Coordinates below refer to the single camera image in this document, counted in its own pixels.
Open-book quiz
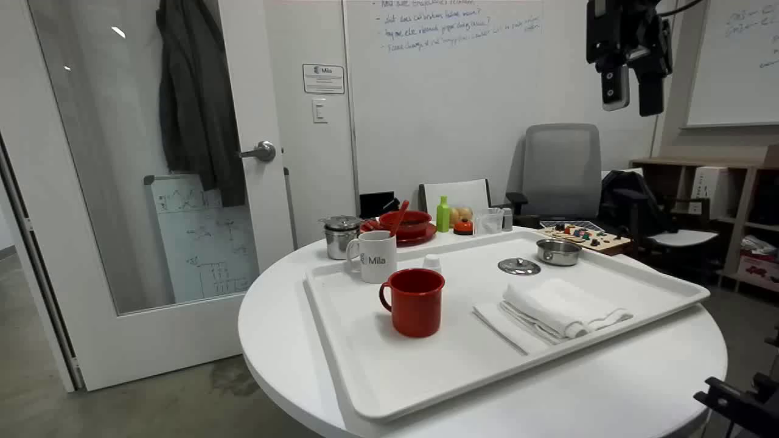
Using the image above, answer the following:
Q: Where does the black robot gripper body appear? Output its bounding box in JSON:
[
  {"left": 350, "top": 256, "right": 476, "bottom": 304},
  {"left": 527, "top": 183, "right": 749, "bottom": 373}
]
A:
[{"left": 586, "top": 0, "right": 672, "bottom": 74}]

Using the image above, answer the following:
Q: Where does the silver pot lid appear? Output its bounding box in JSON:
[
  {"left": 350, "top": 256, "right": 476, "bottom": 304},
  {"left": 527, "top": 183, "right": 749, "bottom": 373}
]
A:
[{"left": 496, "top": 259, "right": 541, "bottom": 274}]

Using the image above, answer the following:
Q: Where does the silver pot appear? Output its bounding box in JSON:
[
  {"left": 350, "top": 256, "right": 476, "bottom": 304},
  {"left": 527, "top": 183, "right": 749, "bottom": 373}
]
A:
[{"left": 535, "top": 239, "right": 582, "bottom": 267}]

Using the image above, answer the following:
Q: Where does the grey office chair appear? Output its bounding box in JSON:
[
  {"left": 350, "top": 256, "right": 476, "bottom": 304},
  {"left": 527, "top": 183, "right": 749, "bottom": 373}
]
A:
[{"left": 506, "top": 124, "right": 602, "bottom": 226}]

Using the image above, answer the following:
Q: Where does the black bag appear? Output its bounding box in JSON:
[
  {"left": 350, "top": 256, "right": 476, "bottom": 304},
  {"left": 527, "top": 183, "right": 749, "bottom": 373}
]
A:
[{"left": 599, "top": 171, "right": 676, "bottom": 239}]

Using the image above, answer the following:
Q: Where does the wooden busy board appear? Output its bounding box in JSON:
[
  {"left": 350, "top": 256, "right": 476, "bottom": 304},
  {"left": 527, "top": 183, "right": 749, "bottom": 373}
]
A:
[{"left": 544, "top": 224, "right": 630, "bottom": 254}]

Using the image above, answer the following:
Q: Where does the wooden shelf unit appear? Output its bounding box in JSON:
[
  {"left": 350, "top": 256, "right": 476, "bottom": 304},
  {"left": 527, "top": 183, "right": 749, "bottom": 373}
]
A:
[{"left": 636, "top": 158, "right": 779, "bottom": 293}]

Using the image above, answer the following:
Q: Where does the clear glass cup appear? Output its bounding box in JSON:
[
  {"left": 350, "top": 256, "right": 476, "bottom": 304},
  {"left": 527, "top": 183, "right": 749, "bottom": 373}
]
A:
[{"left": 471, "top": 207, "right": 513, "bottom": 235}]

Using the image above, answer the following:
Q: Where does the white chair back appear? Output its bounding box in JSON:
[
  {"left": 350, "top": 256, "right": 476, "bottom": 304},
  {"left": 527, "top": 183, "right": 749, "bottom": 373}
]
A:
[{"left": 422, "top": 178, "right": 491, "bottom": 215}]

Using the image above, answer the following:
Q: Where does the green bottle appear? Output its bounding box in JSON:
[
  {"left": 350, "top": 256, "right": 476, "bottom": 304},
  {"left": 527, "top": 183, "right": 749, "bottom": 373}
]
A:
[{"left": 436, "top": 194, "right": 450, "bottom": 232}]

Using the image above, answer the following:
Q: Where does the folded white cloth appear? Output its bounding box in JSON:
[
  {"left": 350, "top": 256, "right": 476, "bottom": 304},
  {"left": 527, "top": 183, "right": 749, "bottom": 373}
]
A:
[{"left": 474, "top": 280, "right": 630, "bottom": 356}]

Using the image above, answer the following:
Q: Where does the red bowl and plate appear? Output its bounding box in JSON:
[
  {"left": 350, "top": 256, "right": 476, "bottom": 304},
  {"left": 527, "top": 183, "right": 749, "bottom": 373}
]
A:
[{"left": 361, "top": 209, "right": 436, "bottom": 246}]

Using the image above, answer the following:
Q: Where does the white plastic tray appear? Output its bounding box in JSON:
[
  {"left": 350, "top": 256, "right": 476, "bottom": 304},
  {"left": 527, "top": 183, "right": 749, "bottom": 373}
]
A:
[{"left": 305, "top": 232, "right": 708, "bottom": 422}]

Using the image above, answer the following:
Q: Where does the red enamel mug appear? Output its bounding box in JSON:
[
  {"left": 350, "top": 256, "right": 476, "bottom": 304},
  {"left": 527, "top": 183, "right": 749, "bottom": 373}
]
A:
[{"left": 378, "top": 267, "right": 445, "bottom": 339}]

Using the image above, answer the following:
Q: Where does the white round table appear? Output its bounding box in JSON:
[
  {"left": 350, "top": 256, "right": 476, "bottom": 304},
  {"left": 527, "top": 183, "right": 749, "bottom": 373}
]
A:
[{"left": 239, "top": 226, "right": 728, "bottom": 438}]

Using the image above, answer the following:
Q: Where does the steel canister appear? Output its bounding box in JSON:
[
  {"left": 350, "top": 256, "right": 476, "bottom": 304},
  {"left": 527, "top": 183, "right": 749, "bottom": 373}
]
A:
[{"left": 324, "top": 217, "right": 361, "bottom": 261}]

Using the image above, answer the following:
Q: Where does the dark hanging jacket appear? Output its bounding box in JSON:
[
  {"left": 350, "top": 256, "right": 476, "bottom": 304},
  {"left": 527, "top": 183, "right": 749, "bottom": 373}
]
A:
[{"left": 155, "top": 0, "right": 246, "bottom": 207}]

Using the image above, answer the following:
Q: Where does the leaning whiteboard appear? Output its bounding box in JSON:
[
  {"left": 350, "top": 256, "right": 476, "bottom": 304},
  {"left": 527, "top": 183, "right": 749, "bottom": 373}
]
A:
[{"left": 144, "top": 175, "right": 258, "bottom": 302}]

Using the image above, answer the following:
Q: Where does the white door with handle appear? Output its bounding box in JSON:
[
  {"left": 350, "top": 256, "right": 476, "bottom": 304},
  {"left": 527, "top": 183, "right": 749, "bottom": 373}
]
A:
[{"left": 0, "top": 0, "right": 291, "bottom": 392}]

